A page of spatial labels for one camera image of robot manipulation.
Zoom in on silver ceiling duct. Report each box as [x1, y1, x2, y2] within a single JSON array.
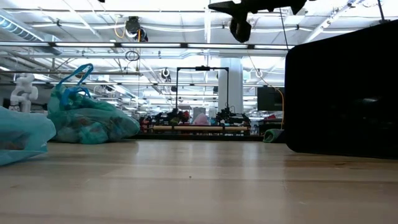
[[0, 9, 63, 56]]

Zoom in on white building column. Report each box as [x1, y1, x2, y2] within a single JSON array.
[[217, 57, 244, 114]]

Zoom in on pink background object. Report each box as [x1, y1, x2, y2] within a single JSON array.
[[192, 112, 211, 126]]

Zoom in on black trash bin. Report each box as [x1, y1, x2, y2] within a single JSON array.
[[284, 19, 398, 160]]

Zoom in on wooden background table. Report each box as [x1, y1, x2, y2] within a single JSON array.
[[149, 124, 249, 132]]

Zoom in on black background station frame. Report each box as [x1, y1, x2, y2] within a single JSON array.
[[175, 65, 230, 110]]

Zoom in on yellow cable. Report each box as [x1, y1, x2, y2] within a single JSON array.
[[247, 54, 285, 130]]

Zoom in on teal drawstring trash bag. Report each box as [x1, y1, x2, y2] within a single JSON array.
[[46, 63, 141, 145]]

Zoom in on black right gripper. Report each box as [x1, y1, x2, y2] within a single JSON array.
[[208, 0, 308, 44]]

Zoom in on black background monitor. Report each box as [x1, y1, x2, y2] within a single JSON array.
[[257, 86, 284, 112]]

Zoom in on small ceiling cable reel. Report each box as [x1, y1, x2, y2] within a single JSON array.
[[160, 67, 172, 83]]

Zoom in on blue plastic trash bag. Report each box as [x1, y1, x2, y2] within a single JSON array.
[[0, 105, 57, 167]]

